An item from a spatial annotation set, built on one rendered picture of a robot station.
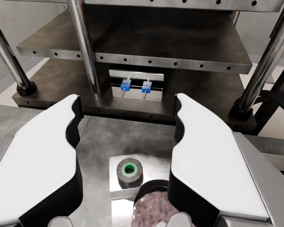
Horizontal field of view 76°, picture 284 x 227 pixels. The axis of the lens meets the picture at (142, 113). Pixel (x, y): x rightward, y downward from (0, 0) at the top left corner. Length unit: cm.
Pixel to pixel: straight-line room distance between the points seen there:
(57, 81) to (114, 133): 57
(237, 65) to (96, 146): 69
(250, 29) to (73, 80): 245
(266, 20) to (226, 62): 218
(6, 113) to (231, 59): 110
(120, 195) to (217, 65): 65
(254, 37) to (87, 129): 266
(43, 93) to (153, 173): 81
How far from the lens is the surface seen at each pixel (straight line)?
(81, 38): 85
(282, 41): 81
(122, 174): 56
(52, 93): 116
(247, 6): 80
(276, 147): 96
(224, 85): 120
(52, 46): 104
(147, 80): 91
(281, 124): 238
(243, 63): 91
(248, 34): 306
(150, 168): 61
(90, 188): 73
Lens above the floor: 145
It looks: 46 degrees down
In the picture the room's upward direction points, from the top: 1 degrees counter-clockwise
